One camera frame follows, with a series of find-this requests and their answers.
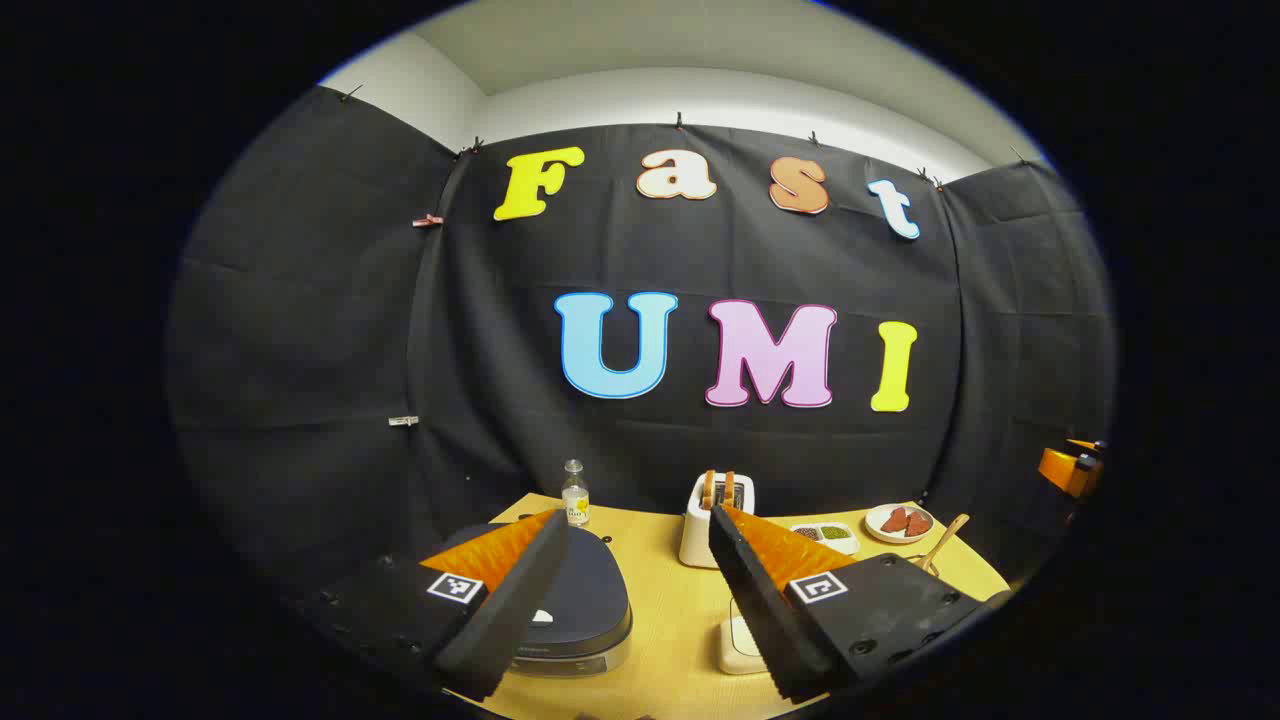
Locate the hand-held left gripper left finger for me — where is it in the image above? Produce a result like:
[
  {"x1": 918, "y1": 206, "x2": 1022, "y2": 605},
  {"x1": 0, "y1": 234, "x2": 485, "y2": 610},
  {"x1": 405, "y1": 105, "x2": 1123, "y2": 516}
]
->
[{"x1": 300, "y1": 508, "x2": 571, "y2": 701}]

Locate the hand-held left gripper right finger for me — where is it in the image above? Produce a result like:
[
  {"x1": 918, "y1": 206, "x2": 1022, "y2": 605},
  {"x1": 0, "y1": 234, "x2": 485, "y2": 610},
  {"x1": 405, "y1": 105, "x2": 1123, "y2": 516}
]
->
[{"x1": 708, "y1": 503, "x2": 1011, "y2": 706}]

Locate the white rice container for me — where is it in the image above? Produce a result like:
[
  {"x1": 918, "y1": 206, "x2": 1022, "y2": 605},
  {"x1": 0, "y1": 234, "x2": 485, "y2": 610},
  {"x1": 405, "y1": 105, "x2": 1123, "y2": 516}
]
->
[{"x1": 717, "y1": 598, "x2": 771, "y2": 676}]

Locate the dark grey rice cooker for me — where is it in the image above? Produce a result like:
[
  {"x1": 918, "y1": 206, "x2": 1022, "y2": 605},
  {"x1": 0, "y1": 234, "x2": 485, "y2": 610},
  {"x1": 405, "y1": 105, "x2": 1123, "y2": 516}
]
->
[{"x1": 440, "y1": 522, "x2": 634, "y2": 679}]

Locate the wooden spoon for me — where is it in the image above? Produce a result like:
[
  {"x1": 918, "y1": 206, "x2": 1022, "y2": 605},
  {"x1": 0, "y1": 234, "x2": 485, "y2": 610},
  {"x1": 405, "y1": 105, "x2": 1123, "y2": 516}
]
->
[{"x1": 920, "y1": 514, "x2": 971, "y2": 573}]

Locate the white toaster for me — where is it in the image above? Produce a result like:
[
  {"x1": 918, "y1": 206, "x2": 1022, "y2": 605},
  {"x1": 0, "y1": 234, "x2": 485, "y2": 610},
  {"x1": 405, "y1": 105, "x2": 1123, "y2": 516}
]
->
[{"x1": 679, "y1": 470, "x2": 756, "y2": 569}]

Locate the small glass bottle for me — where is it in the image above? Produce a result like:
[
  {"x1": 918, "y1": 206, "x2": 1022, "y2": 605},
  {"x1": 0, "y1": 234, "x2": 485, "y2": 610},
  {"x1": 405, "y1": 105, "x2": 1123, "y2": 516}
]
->
[{"x1": 561, "y1": 459, "x2": 591, "y2": 528}]

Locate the white divided bean dish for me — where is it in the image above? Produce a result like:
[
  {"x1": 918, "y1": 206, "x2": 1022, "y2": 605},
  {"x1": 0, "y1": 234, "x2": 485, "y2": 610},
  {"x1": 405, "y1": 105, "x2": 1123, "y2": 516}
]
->
[{"x1": 790, "y1": 522, "x2": 861, "y2": 556}]

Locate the white round plate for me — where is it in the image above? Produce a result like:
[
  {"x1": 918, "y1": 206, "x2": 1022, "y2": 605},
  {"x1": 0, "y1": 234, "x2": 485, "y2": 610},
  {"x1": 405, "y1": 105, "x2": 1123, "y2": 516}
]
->
[{"x1": 864, "y1": 503, "x2": 936, "y2": 545}]

